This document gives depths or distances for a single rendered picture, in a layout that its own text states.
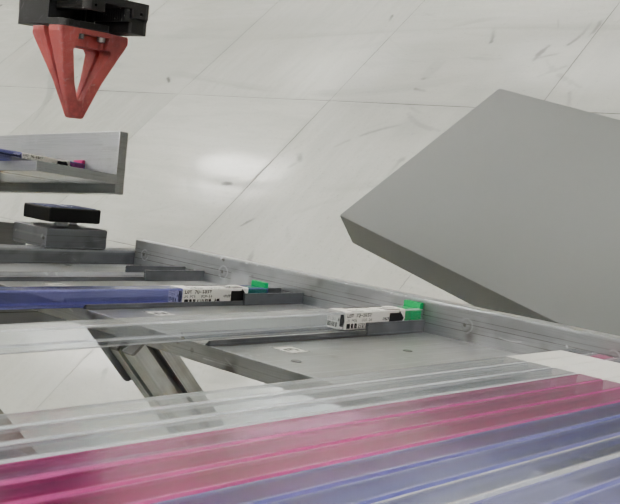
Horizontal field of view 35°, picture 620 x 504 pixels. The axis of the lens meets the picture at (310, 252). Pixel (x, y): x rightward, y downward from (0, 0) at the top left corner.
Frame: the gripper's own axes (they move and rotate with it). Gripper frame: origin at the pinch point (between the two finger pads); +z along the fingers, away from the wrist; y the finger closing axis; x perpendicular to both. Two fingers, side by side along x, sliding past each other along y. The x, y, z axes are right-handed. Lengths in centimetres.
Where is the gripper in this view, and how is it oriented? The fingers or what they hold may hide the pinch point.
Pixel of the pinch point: (74, 108)
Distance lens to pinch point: 87.1
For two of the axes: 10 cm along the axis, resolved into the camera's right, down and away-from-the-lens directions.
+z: -1.1, 9.9, 1.1
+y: 7.3, 1.6, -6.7
